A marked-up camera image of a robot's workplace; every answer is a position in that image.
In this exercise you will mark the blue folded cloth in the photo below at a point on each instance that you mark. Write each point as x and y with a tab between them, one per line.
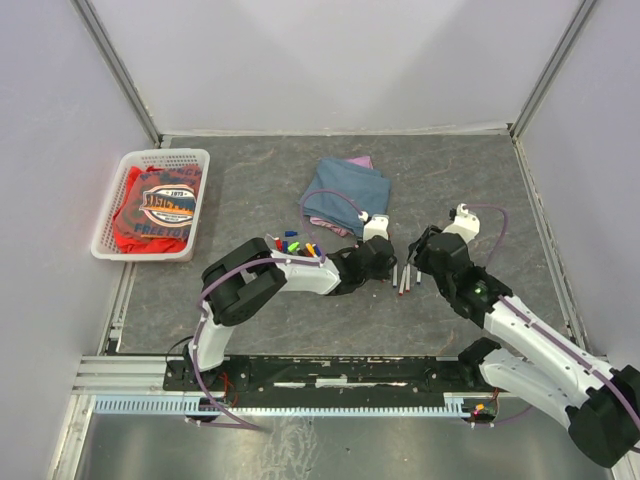
366	187

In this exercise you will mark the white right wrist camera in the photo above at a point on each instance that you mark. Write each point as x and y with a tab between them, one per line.
464	223

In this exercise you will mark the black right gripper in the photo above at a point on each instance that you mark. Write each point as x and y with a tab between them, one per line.
414	248

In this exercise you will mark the red printed t-shirt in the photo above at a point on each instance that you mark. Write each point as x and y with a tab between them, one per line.
157	211

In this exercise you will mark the yellow cap marker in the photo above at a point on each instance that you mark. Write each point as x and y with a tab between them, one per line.
311	250

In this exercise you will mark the pink folded cloth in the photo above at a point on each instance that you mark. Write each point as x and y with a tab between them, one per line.
361	162

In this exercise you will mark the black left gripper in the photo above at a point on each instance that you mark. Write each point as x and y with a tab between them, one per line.
384	273

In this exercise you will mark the red cap marker left group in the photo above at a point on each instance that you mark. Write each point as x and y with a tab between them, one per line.
305	253

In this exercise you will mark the white slotted cable duct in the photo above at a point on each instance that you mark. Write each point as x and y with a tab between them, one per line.
307	402

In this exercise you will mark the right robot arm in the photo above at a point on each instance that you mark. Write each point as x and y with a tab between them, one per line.
596	403

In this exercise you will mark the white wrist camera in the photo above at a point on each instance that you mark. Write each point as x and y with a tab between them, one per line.
374	225
464	223

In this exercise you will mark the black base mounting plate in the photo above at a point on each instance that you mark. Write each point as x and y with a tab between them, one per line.
248	373

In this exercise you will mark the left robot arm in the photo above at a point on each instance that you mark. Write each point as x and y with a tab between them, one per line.
236	287

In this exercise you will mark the white plastic basket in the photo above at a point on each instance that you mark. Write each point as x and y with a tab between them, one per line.
103	244

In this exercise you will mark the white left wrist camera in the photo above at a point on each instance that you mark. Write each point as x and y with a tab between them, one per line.
374	225

